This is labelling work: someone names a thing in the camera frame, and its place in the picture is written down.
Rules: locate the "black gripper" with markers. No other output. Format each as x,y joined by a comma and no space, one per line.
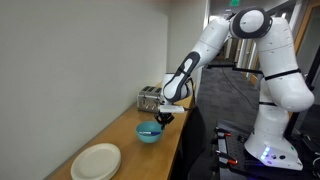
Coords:
165,117

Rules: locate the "blue bowl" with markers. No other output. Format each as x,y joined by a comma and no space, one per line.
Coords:
148,137

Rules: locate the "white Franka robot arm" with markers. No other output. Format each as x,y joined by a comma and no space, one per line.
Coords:
283,83

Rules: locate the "blue and white marker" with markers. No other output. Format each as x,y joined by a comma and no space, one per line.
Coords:
146,133

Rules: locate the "silver four-slot toaster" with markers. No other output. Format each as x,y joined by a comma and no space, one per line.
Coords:
148,98

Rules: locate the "black office chair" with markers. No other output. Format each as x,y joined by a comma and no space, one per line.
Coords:
193,140

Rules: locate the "stack of white plates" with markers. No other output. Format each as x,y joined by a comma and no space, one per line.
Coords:
96,163

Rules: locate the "black perforated robot table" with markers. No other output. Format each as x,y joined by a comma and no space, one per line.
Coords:
240,156

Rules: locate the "green exit sign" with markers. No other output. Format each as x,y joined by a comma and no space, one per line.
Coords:
234,2

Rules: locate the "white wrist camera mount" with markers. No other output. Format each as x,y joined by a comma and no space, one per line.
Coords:
171,109

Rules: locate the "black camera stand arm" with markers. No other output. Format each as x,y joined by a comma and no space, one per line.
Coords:
233,68

